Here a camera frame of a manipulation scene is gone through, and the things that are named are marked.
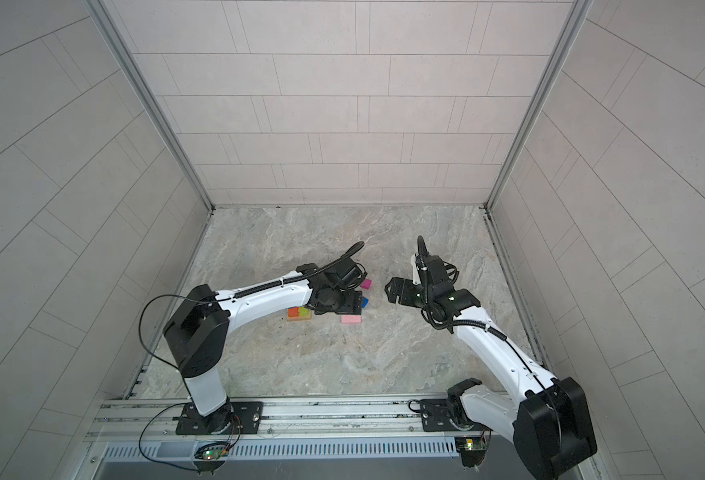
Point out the pink wood block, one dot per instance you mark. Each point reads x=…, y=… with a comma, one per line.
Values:
x=350, y=319

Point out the circuit board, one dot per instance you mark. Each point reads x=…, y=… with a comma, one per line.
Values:
x=470, y=444
x=212, y=452

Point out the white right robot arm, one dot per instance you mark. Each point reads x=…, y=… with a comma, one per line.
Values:
x=545, y=418

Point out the aluminium corner post right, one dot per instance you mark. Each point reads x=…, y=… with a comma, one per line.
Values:
x=573, y=22

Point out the aluminium corner post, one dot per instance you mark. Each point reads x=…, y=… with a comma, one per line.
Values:
x=107, y=28
x=573, y=22

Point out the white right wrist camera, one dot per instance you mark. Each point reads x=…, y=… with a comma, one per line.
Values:
x=416, y=279

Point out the natural wood plank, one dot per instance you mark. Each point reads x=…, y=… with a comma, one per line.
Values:
x=298, y=318

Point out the aluminium corner post left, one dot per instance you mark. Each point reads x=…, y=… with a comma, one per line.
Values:
x=107, y=28

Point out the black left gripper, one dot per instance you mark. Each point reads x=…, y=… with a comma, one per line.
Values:
x=353, y=307

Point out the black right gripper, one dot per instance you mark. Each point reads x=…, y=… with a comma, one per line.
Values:
x=404, y=297

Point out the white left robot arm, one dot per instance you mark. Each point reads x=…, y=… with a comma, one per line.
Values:
x=196, y=333

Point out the left circuit board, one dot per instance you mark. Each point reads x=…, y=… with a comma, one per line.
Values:
x=212, y=452

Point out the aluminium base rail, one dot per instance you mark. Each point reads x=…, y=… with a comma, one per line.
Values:
x=284, y=428

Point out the right circuit board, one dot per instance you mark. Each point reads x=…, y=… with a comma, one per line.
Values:
x=470, y=444

